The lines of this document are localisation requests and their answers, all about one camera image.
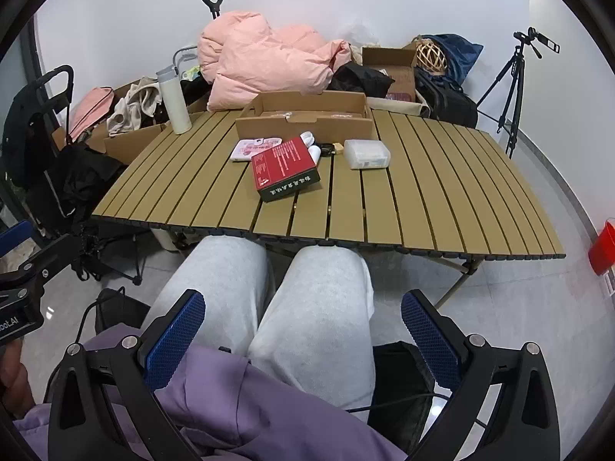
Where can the person's left hand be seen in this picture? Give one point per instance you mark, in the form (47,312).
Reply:
(13,379)

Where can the purple jacket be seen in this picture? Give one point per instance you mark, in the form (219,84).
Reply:
(240,418)

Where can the woven bamboo ball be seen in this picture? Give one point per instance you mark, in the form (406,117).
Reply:
(430,57)

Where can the pink down jacket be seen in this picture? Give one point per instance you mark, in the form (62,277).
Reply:
(269,57)

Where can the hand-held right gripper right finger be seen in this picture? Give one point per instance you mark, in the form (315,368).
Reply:
(430,341)

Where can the person's right leg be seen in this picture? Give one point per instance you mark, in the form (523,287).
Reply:
(317,317)

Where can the pink floral pouch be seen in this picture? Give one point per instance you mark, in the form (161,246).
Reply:
(245,150)

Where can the black floor bag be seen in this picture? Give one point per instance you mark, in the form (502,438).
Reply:
(403,384)

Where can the black cloth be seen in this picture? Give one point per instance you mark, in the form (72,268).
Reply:
(81,177)

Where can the open cardboard box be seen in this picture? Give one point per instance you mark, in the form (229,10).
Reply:
(384,57)

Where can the white tube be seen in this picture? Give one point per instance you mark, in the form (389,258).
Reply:
(314,153)

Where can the person's leg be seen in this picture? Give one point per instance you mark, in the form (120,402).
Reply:
(211,278)
(317,317)

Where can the beige cloth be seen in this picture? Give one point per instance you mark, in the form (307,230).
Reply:
(132,108)

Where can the pink backpack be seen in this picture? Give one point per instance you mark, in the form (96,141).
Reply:
(91,110)

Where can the red container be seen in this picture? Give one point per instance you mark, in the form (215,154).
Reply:
(603,249)

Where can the white plastic packet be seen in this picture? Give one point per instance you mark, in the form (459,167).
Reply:
(366,153)

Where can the white cylinder post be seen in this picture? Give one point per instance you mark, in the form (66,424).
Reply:
(175,105)

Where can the black jacket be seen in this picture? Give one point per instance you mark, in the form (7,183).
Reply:
(360,79)

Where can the black folding chair frame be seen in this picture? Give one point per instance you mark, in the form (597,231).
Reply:
(115,254)

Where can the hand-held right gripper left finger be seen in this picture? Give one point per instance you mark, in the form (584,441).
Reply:
(175,341)

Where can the red box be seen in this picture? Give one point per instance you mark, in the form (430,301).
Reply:
(283,159)

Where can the large cardboard box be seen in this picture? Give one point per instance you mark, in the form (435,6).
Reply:
(129,146)

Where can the black tripod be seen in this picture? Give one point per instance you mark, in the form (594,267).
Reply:
(516,72)

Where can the black suitcase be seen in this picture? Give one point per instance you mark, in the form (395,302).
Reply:
(447,101)

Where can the black folding wagon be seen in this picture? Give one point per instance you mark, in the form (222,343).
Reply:
(29,125)

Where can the white round jar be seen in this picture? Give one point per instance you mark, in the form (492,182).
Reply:
(307,137)

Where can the person's left leg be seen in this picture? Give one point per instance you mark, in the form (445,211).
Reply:
(211,278)

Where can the dark cloth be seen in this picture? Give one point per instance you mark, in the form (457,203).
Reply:
(194,91)

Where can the shallow cardboard box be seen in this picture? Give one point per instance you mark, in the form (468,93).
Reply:
(298,129)

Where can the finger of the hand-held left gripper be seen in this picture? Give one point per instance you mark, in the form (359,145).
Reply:
(12,241)
(53,259)

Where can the blue cloth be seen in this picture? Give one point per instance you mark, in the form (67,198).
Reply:
(461,55)

